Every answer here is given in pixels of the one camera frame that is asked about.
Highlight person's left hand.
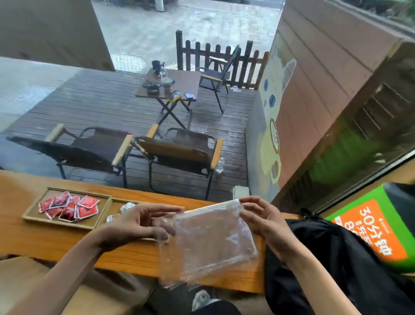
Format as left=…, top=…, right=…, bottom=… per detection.
left=97, top=203, right=185, bottom=252

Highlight person's right hand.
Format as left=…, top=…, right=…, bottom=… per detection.
left=239, top=196, right=303, bottom=264

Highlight clear plastic zip bag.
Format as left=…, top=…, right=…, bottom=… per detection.
left=157, top=199, right=259, bottom=290

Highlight person's left forearm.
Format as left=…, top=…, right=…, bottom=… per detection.
left=6, top=229, right=108, bottom=315

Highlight person's right forearm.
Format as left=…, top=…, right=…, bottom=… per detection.
left=283, top=242, right=362, bottom=315

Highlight white box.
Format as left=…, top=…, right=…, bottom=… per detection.
left=232, top=185, right=250, bottom=200

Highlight wooden tray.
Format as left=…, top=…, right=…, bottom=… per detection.
left=97, top=198, right=163, bottom=243
left=22, top=187, right=112, bottom=230

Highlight white shoe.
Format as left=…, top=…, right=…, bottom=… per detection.
left=191, top=289, right=212, bottom=312

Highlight brown folding chair wooden armrests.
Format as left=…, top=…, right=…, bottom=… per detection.
left=134, top=123, right=224, bottom=201

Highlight person's black trouser leg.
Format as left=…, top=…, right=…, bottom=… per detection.
left=193, top=299, right=243, bottom=315

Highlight pile of red sachets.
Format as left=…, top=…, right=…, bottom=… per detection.
left=38, top=191, right=100, bottom=223

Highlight dark folding chair wooden armrests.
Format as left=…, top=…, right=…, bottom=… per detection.
left=6, top=123, right=135, bottom=189

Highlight black backpack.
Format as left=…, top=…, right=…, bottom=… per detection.
left=264, top=209, right=415, bottom=315

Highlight green and orange sign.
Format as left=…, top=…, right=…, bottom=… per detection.
left=326, top=183, right=415, bottom=274

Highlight black folding chair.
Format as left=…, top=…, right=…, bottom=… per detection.
left=197, top=44, right=241, bottom=114

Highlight brown folding table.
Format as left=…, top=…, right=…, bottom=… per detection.
left=135, top=68, right=202, bottom=130

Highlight dark wooden picket fence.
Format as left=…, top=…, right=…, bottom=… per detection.
left=175, top=30, right=270, bottom=91

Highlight round manhole cover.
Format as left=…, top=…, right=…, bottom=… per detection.
left=111, top=54, right=147, bottom=73

